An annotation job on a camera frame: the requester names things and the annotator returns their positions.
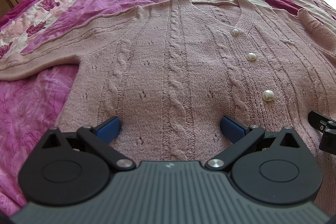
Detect pink cable knit cardigan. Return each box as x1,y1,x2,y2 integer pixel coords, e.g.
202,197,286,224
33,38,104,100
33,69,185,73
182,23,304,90
1,0,335,161

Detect white pearl button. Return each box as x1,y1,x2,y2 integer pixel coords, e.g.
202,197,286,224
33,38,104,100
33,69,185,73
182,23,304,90
231,28,239,36
246,52,257,61
262,90,275,102

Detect pink and white striped bedspread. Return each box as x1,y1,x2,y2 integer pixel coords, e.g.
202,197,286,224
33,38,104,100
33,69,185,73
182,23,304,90
1,0,335,215

